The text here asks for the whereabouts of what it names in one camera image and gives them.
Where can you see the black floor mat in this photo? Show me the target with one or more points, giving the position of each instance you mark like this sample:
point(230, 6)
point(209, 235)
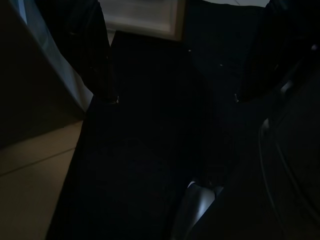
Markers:
point(150, 125)

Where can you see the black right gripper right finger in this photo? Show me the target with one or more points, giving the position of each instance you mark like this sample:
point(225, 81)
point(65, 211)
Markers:
point(270, 37)

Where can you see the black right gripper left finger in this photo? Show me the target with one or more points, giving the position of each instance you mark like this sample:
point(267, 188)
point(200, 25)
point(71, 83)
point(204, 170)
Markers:
point(90, 50)

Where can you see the grey steel fridge body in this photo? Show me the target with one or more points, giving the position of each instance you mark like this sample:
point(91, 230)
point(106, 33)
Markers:
point(30, 87)

